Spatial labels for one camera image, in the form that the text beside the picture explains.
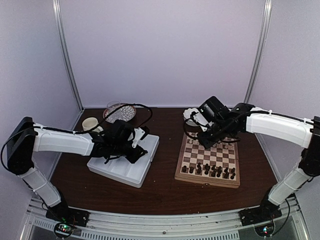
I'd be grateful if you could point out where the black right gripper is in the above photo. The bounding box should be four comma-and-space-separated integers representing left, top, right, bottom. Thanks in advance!
196, 120, 229, 150

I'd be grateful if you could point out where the white plastic compartment tray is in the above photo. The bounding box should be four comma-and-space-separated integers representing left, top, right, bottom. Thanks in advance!
87, 135, 160, 188

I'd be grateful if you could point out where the dark chess piece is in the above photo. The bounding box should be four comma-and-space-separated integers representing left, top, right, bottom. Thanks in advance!
204, 164, 210, 175

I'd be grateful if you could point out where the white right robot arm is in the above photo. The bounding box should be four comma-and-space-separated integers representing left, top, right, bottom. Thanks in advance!
191, 96, 320, 221

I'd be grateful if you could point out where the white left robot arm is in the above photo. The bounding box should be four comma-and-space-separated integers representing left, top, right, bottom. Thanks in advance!
0, 117, 149, 222

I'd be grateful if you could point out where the patterned ceramic plate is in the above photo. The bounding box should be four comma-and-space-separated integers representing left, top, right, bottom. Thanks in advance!
102, 106, 137, 123

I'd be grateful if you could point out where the cream ribbed mug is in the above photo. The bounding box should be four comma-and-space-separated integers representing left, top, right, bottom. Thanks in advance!
82, 117, 104, 133

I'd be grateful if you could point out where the wooden chessboard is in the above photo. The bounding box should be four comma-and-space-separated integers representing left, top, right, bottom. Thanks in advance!
174, 132, 240, 189

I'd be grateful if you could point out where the white scalloped bowl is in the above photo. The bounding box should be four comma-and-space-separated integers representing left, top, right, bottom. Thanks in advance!
182, 107, 201, 127

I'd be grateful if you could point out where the clear drinking glass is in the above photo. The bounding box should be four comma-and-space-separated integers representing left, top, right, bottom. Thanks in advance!
107, 101, 121, 119

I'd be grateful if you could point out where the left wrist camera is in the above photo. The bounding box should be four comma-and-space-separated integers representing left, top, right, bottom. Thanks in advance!
128, 126, 150, 148

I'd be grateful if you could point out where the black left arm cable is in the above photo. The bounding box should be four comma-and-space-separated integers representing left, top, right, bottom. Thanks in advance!
0, 103, 154, 173

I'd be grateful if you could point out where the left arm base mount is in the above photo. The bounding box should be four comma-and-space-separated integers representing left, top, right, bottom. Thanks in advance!
45, 196, 90, 227

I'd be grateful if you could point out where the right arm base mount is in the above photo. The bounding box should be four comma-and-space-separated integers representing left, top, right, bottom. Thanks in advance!
238, 189, 282, 226

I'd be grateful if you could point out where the aluminium front rail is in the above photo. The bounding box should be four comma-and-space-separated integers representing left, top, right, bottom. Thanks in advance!
17, 201, 311, 240

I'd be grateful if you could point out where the right aluminium frame post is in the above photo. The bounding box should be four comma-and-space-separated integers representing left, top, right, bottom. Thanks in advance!
244, 0, 273, 104

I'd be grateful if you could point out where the aluminium frame post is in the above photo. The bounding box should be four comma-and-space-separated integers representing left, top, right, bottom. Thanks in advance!
52, 0, 84, 112
244, 0, 273, 104

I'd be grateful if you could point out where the left aluminium frame post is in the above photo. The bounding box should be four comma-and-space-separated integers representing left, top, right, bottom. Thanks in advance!
52, 0, 84, 112

